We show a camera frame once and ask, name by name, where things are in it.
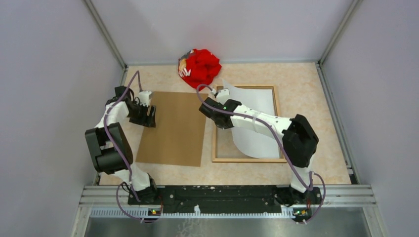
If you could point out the right controller board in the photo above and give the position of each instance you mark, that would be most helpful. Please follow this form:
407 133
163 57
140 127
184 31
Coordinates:
302 213

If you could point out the aluminium rail front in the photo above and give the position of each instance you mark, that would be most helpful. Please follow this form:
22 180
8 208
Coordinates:
107 201

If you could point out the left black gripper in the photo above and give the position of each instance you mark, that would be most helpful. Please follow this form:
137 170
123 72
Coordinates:
147 120

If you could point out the controller board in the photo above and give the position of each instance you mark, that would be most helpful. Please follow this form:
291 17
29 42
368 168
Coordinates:
302 213
154 212

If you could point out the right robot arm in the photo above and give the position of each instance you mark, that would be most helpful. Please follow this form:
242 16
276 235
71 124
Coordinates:
295 137

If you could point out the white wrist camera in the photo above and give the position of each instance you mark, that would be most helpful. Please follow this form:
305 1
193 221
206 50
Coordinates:
222 96
145 98

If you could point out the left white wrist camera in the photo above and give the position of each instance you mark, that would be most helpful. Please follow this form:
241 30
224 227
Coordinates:
145 98

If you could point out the red crumpled cloth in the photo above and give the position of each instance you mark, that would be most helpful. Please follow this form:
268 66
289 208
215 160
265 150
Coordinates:
198 66

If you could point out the wooden picture frame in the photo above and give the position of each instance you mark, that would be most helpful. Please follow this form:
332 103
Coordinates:
242 145

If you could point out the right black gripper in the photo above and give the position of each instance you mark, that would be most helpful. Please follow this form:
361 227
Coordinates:
228 127

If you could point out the brown backing board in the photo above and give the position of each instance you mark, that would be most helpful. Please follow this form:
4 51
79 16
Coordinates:
178 136

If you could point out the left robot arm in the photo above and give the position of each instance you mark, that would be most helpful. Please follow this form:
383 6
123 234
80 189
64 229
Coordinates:
108 145

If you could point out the left controller board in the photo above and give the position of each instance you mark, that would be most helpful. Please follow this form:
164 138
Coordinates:
154 212

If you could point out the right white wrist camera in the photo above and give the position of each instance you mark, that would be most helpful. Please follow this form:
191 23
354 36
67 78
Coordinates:
222 96

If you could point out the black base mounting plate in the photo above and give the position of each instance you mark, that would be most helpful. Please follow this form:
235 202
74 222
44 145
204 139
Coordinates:
233 199

